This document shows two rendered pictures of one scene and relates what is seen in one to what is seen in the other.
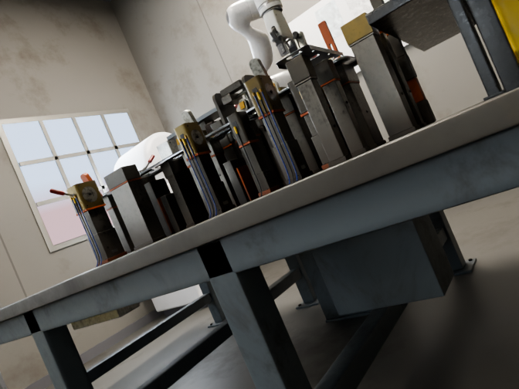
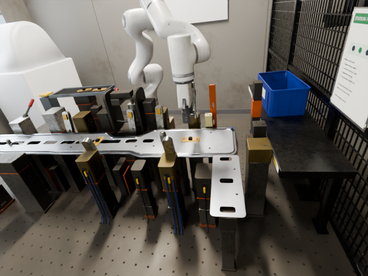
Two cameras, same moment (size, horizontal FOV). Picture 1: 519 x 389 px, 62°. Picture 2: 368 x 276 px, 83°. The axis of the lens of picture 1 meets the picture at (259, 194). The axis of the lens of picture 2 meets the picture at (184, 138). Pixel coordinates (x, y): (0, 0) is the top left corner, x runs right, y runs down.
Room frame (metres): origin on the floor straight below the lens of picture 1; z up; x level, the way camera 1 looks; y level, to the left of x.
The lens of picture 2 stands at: (0.76, 0.00, 1.50)
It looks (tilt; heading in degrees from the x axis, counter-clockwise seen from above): 31 degrees down; 341
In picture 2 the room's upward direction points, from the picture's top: 8 degrees counter-clockwise
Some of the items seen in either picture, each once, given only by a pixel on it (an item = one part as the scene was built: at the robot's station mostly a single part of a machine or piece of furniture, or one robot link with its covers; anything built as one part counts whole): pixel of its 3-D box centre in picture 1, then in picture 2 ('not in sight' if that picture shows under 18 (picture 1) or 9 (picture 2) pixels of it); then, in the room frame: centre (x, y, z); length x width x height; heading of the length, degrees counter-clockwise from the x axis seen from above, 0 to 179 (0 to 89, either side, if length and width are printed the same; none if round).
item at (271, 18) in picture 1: (277, 25); (185, 91); (1.52, -0.29, 1.23); 0.10 x 0.07 x 0.11; 149
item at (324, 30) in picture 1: (347, 85); (214, 131); (1.60, -0.46, 0.95); 0.03 x 0.01 x 0.50; 59
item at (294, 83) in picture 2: not in sight; (279, 91); (1.54, -0.82, 1.09); 0.30 x 0.17 x 0.13; 152
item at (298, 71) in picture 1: (318, 110); (228, 240); (1.11, -0.22, 0.84); 0.05 x 0.05 x 0.29; 59
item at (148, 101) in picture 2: not in sight; (155, 133); (1.83, -0.20, 0.91); 0.07 x 0.05 x 0.42; 149
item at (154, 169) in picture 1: (202, 142); (93, 143); (1.76, 0.13, 1.00); 1.38 x 0.22 x 0.02; 59
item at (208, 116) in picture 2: not in sight; (210, 145); (1.58, -0.42, 0.88); 0.04 x 0.04 x 0.37; 59
